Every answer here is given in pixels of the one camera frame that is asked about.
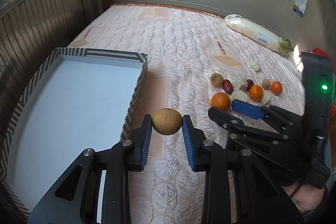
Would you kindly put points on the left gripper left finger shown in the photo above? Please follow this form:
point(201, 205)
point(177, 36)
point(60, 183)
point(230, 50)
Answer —
point(96, 183)

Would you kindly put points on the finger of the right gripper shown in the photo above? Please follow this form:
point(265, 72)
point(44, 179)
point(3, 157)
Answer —
point(278, 118)
point(244, 135)

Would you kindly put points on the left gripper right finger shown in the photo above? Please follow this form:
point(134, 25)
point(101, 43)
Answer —
point(258, 198)

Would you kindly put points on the large orange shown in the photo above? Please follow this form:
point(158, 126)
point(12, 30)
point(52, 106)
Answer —
point(220, 101)

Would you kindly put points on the medium orange tangerine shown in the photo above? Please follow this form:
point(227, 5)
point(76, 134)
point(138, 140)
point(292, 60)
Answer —
point(256, 93)

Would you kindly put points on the red jujube date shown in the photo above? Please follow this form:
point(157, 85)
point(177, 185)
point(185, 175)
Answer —
point(227, 86)

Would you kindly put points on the white fuzzy fruit chunk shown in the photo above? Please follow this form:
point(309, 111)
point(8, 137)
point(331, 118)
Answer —
point(240, 84)

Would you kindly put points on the round tan brown fruit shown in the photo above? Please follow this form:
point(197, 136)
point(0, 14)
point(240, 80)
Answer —
point(167, 121)

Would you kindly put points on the person right hand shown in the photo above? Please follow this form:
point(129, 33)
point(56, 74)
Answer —
point(308, 199)

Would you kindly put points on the red plastic bag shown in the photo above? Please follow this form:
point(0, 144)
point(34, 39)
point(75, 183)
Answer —
point(320, 52)

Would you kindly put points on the small orange tangerine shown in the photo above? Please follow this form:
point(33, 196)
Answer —
point(276, 88)

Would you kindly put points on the small tan fruit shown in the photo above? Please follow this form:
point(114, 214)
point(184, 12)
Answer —
point(266, 84)

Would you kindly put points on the dark red jujube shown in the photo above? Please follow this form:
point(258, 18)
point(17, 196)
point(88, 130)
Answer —
point(250, 83)

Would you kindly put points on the brown kiwi fruit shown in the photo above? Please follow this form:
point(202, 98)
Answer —
point(217, 80)

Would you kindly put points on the wrapped white daikon radish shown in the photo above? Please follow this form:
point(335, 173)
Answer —
point(259, 34)

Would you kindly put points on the pink quilted bed cover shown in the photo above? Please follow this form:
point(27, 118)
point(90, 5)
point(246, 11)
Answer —
point(184, 48)

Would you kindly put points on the white striped cardboard tray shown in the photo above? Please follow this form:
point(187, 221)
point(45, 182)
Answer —
point(78, 98)

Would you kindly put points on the dark wooden slatted headboard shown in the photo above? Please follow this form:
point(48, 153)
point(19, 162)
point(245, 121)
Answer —
point(30, 31)

